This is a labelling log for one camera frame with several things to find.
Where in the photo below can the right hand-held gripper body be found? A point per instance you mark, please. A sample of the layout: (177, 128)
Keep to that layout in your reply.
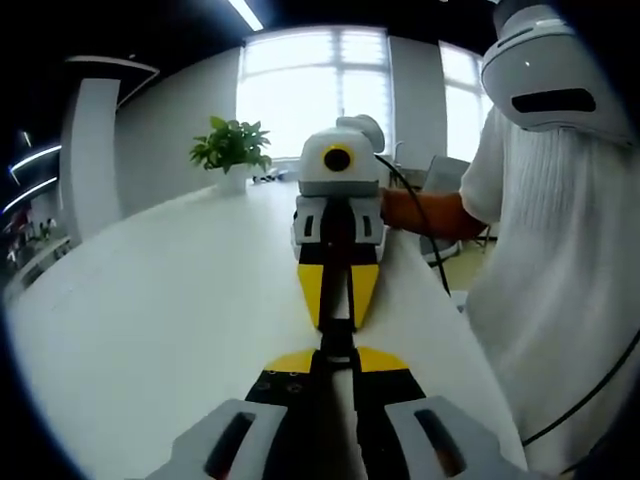
(320, 180)

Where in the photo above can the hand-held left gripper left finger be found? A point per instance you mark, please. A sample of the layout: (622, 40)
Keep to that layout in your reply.
(235, 440)

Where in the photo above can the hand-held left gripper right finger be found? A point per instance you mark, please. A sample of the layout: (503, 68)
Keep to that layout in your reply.
(440, 440)

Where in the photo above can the small dark items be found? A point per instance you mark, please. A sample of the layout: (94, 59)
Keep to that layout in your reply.
(270, 176)

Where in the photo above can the green potted plant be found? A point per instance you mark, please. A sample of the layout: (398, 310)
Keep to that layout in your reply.
(231, 147)

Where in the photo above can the grey chair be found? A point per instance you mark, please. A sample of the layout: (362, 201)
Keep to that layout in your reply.
(442, 172)

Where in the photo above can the long ceiling light strip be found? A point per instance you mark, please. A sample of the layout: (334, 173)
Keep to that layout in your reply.
(245, 12)

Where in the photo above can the person in white shirt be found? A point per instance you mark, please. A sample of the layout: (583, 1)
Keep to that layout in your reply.
(560, 280)

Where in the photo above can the white worn device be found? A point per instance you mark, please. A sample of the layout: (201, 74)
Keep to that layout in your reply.
(545, 65)

